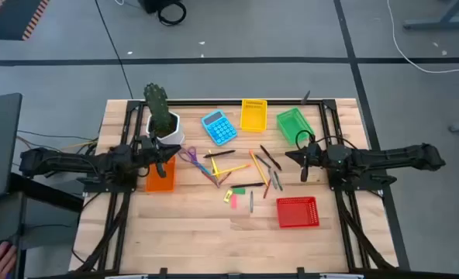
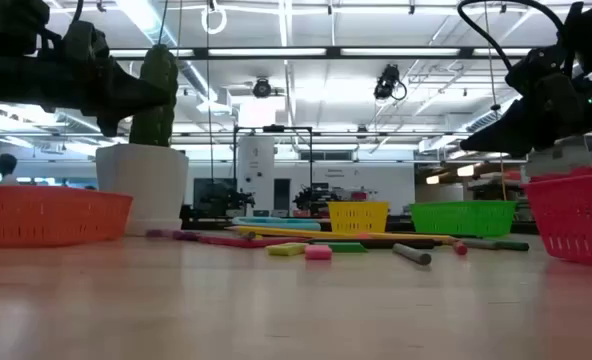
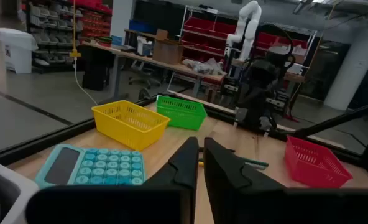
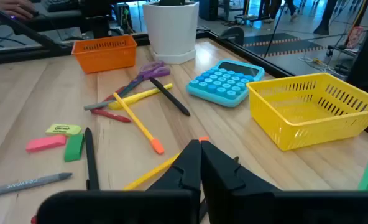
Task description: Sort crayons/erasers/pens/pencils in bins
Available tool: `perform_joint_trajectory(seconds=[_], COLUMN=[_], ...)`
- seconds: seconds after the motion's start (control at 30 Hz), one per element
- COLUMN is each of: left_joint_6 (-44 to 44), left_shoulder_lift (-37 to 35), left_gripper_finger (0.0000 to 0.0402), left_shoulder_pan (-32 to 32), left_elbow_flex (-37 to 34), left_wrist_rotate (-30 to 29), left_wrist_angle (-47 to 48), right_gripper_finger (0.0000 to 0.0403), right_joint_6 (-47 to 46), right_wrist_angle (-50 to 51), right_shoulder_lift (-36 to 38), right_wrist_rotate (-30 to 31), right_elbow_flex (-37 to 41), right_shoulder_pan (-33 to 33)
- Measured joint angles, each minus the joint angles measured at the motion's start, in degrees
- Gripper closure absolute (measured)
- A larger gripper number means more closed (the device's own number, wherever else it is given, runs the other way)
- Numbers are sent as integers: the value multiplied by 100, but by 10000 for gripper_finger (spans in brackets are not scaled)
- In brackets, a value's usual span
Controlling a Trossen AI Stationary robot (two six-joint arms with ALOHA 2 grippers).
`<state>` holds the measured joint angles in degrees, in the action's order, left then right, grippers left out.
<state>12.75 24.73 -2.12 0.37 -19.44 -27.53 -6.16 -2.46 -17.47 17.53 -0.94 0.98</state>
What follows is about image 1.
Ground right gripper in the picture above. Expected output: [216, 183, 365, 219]
[285, 142, 331, 183]

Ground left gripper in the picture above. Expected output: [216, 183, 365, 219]
[136, 133, 182, 179]

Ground dark grey crayon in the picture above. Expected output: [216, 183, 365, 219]
[254, 153, 272, 170]

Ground white plant pot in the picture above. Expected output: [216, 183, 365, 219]
[145, 111, 185, 146]

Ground orange plastic bin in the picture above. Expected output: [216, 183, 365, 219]
[144, 154, 177, 194]

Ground green plastic bin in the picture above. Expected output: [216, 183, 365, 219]
[276, 107, 316, 146]

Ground yellow crayon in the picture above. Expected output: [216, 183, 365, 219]
[208, 150, 221, 179]

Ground red plastic bin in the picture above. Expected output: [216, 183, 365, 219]
[275, 196, 320, 229]

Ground blue calculator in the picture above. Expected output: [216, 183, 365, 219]
[200, 108, 239, 146]

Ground yellow plastic bin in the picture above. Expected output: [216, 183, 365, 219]
[240, 98, 268, 133]

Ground black box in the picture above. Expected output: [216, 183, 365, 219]
[138, 0, 180, 15]

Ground grey desk panel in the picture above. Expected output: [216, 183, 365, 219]
[0, 92, 23, 201]

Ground orange striped black mat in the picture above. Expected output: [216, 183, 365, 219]
[0, 0, 50, 42]

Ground purple handled scissors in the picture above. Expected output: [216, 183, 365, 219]
[177, 146, 221, 189]

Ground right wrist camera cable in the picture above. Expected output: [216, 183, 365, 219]
[294, 129, 357, 152]

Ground yellow cable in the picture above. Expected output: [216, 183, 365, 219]
[60, 139, 98, 150]

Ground black cable bundle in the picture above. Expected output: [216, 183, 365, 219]
[76, 192, 132, 272]
[337, 189, 393, 270]

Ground black floor cable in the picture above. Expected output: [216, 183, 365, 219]
[95, 0, 134, 100]

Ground black coiled cable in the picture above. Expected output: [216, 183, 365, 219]
[157, 1, 187, 27]

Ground white floor cable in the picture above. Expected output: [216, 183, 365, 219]
[386, 0, 459, 74]

